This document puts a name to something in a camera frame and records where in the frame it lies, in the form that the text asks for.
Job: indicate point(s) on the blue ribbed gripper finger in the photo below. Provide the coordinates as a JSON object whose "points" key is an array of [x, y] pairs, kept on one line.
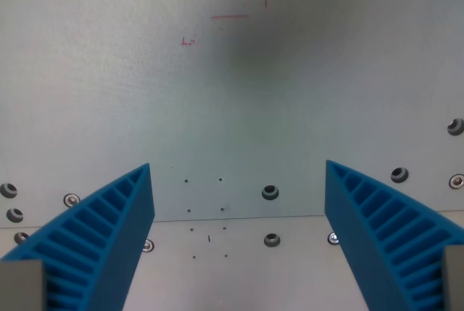
{"points": [[119, 238], [362, 231]]}

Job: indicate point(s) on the silver hex socket screw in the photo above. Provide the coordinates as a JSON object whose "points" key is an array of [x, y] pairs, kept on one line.
{"points": [[148, 245], [456, 181], [71, 200], [332, 238]]}

